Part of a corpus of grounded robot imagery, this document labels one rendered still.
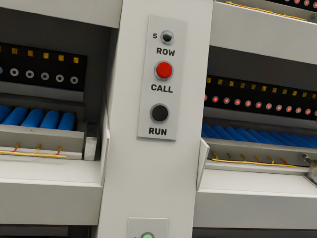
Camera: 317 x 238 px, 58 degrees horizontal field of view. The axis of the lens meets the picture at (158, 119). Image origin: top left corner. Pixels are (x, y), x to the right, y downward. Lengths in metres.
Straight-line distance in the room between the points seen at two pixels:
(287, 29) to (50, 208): 0.32
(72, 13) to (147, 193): 0.19
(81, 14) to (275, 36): 0.22
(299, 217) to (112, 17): 0.31
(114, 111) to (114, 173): 0.06
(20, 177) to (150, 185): 0.12
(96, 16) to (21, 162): 0.16
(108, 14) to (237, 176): 0.23
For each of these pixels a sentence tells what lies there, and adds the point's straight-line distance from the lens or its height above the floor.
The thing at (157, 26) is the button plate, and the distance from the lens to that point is 0.30.
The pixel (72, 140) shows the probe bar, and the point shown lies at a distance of 0.32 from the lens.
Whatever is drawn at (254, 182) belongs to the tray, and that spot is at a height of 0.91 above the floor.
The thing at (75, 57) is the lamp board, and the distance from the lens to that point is 0.44.
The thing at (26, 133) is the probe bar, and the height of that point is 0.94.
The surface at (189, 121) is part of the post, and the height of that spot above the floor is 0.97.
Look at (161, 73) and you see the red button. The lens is 0.28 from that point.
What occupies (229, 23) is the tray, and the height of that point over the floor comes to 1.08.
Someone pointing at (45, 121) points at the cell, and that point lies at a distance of 0.37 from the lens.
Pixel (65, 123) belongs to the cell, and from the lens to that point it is 0.37.
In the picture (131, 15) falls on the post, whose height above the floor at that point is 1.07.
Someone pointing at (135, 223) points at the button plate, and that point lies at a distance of 0.29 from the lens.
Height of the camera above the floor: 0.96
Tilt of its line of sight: 3 degrees up
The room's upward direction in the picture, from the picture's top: 6 degrees clockwise
